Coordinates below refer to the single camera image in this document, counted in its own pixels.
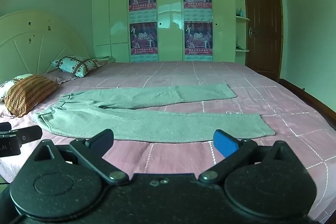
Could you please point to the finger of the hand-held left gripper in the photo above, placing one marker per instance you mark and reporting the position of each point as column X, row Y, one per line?
column 4, row 127
column 30, row 134

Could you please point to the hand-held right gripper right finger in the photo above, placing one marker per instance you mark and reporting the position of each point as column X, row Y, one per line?
column 225, row 145

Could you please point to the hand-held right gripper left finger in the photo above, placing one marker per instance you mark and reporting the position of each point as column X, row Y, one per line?
column 103, row 140

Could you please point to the grey-green towel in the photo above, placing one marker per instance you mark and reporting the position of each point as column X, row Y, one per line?
column 157, row 127

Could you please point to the orange striped pillow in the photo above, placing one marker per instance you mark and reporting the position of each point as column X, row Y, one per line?
column 29, row 92

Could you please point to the cream fan-shaped headboard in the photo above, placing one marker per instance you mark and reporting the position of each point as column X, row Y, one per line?
column 26, row 50

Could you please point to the white and teal patterned pillow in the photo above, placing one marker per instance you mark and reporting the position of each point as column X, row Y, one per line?
column 76, row 64

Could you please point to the dark wooden skirting board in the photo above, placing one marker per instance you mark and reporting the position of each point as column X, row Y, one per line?
column 309, row 102

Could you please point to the small dark object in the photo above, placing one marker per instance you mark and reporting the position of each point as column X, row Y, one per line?
column 239, row 47

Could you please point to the brown wooden door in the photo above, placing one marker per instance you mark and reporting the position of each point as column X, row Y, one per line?
column 262, row 29

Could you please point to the small teal bottle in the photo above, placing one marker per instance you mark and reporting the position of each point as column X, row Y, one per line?
column 240, row 12

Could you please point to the green cupboard with posters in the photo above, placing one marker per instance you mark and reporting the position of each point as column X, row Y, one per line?
column 170, row 3

